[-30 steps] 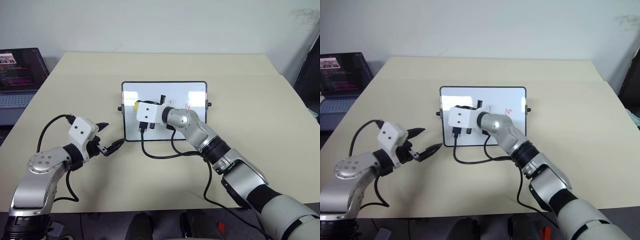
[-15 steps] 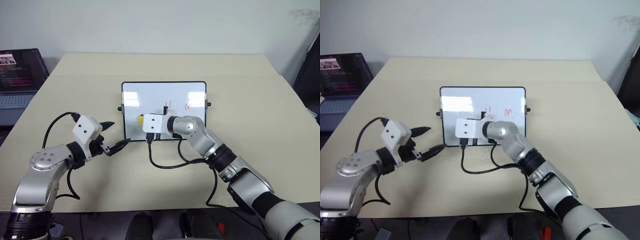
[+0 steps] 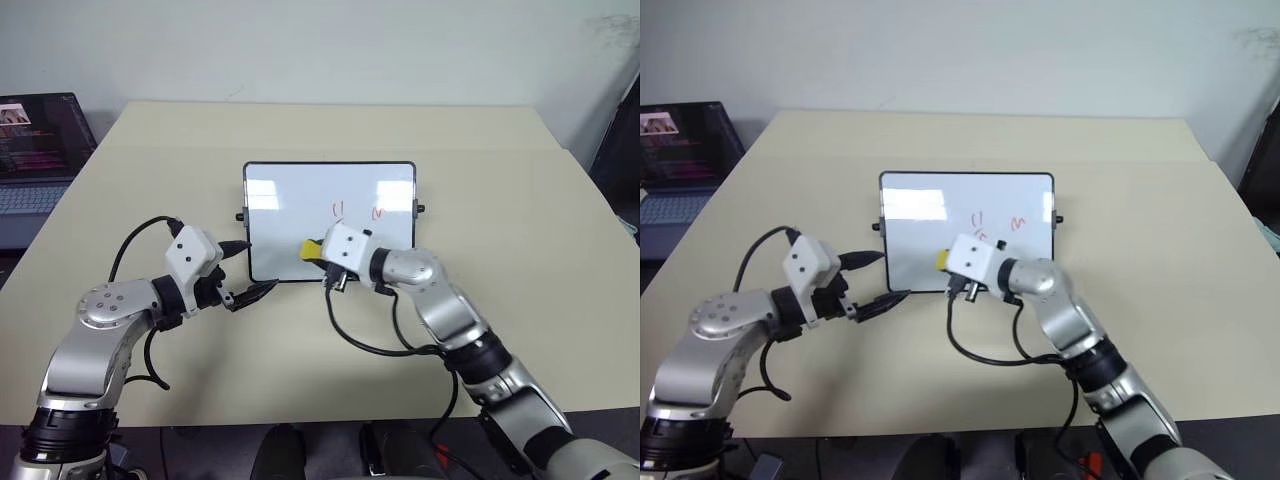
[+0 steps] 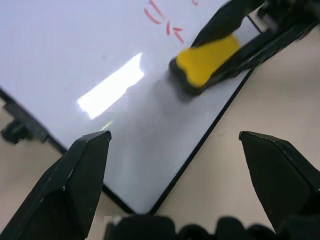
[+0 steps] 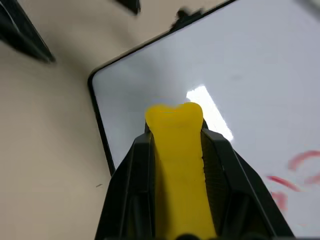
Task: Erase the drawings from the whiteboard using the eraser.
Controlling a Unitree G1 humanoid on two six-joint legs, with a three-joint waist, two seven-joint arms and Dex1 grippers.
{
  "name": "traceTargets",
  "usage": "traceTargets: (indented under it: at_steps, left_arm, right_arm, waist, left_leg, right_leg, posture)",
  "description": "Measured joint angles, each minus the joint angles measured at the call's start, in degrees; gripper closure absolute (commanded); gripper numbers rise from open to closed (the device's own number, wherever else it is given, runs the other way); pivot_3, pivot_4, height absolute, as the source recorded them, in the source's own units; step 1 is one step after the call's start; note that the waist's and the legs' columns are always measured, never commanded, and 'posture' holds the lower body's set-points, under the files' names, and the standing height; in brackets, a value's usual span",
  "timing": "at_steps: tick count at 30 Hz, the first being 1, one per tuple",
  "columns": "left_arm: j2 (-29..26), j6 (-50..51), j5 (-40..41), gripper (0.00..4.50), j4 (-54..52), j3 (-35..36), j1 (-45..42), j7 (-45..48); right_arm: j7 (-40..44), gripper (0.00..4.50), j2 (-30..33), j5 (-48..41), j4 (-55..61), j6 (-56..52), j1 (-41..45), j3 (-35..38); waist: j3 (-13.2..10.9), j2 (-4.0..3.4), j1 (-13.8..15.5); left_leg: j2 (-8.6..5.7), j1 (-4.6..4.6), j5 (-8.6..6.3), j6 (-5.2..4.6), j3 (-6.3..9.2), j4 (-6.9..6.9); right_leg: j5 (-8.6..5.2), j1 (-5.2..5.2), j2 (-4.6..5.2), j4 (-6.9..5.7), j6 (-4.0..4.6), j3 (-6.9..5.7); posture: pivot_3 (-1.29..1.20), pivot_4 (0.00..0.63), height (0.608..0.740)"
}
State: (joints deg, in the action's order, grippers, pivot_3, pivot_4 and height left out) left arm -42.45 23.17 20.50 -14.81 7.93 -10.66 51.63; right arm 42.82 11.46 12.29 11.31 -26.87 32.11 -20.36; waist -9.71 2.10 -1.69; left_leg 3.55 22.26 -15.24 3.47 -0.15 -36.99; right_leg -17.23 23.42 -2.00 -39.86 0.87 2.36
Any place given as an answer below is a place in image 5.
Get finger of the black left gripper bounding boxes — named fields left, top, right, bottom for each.
left=0, top=0, right=57, bottom=64
left=114, top=0, right=142, bottom=16

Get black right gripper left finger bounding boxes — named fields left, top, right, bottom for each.
left=94, top=119, right=158, bottom=240

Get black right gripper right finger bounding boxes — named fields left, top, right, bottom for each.
left=200, top=119, right=296, bottom=240

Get yellow whiteboard eraser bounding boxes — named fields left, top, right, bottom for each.
left=144, top=101, right=217, bottom=240

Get black whiteboard edge clip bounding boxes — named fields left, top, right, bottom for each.
left=169, top=7, right=205, bottom=29

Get red marker drawing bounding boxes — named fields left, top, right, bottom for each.
left=265, top=149, right=320, bottom=210

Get whiteboard with black frame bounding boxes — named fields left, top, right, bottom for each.
left=87, top=0, right=320, bottom=240

